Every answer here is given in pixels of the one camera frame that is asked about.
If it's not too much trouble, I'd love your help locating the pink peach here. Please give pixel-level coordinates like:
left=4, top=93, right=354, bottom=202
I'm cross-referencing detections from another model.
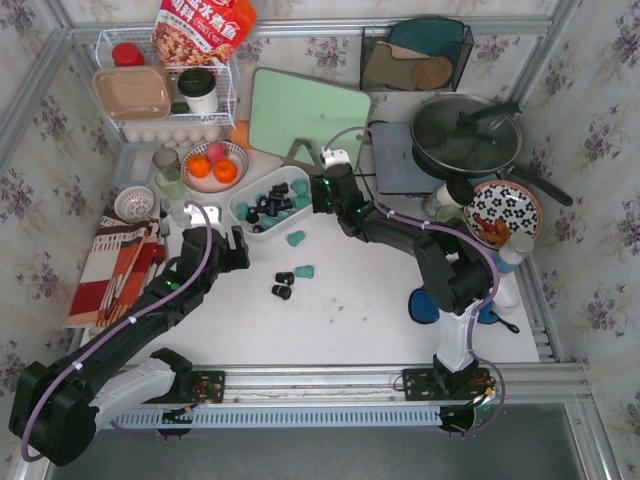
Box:
left=206, top=142, right=228, bottom=164

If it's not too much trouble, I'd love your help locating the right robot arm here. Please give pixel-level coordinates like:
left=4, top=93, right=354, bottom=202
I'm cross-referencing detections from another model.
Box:
left=310, top=164, right=499, bottom=374

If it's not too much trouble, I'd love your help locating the orange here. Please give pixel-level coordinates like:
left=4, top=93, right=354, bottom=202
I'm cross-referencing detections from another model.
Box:
left=213, top=159, right=238, bottom=184
left=186, top=154, right=211, bottom=178

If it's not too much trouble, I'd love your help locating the grey glass tumbler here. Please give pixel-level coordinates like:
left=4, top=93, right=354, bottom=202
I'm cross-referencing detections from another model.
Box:
left=152, top=147, right=181, bottom=182

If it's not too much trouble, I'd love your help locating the teal capsule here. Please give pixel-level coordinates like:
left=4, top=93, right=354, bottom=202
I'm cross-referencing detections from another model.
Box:
left=277, top=210, right=295, bottom=220
left=261, top=216, right=280, bottom=229
left=292, top=196, right=312, bottom=210
left=291, top=178, right=309, bottom=196
left=286, top=230, right=306, bottom=247
left=294, top=265, right=315, bottom=279
left=236, top=202, right=250, bottom=221

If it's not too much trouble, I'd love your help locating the left orange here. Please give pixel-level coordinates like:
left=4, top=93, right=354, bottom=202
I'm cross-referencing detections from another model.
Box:
left=186, top=154, right=211, bottom=178

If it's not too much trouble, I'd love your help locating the orange sponge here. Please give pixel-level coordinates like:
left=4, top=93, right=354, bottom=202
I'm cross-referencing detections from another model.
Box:
left=230, top=120, right=251, bottom=149

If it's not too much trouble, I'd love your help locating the white round strainer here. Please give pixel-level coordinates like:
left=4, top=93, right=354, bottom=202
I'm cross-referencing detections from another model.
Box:
left=114, top=186, right=155, bottom=223

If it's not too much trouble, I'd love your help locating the red striped towel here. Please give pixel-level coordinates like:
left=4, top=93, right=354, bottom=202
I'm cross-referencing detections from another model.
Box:
left=65, top=208, right=159, bottom=328

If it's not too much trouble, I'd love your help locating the green cutting board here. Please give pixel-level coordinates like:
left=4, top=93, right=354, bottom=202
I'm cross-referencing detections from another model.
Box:
left=248, top=67, right=372, bottom=165

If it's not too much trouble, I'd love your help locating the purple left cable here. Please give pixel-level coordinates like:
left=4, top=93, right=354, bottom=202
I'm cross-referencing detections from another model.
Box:
left=20, top=201, right=214, bottom=462

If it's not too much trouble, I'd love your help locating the grey induction cooker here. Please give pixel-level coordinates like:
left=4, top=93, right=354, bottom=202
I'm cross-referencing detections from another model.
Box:
left=370, top=121, right=445, bottom=195

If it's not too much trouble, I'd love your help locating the right orange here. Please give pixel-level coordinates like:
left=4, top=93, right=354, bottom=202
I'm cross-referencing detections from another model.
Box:
left=213, top=159, right=238, bottom=184

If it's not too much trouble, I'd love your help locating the fruit bowl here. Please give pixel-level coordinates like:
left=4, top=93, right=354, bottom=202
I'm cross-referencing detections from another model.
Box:
left=181, top=141, right=249, bottom=194

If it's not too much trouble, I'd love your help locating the grey blue oven mitt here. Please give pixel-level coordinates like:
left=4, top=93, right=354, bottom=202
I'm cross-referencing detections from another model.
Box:
left=408, top=288, right=520, bottom=334

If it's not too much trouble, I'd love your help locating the silver fork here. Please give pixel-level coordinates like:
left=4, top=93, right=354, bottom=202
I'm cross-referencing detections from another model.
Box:
left=159, top=197, right=170, bottom=240

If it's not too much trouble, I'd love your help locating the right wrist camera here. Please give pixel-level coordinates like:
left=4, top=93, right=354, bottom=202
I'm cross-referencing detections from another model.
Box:
left=320, top=148, right=350, bottom=170

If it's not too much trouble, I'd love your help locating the clear glass tumbler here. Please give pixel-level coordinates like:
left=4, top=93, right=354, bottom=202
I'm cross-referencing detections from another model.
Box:
left=164, top=198, right=190, bottom=229

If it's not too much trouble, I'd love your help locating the green glass tumbler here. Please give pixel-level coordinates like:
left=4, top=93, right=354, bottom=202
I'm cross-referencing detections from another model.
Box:
left=155, top=172, right=185, bottom=201

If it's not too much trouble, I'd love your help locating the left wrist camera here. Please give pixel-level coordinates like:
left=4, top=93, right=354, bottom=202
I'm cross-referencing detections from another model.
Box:
left=183, top=203, right=222, bottom=230

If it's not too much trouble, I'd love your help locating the white storage basket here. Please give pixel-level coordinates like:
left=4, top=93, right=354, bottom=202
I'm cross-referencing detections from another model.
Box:
left=228, top=166, right=312, bottom=242

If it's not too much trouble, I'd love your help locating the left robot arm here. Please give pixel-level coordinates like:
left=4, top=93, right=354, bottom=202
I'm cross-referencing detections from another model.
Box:
left=9, top=226, right=250, bottom=466

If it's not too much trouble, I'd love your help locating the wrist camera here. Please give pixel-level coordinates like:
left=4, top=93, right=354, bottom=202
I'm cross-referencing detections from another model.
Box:
left=320, top=148, right=350, bottom=170
left=183, top=203, right=222, bottom=230

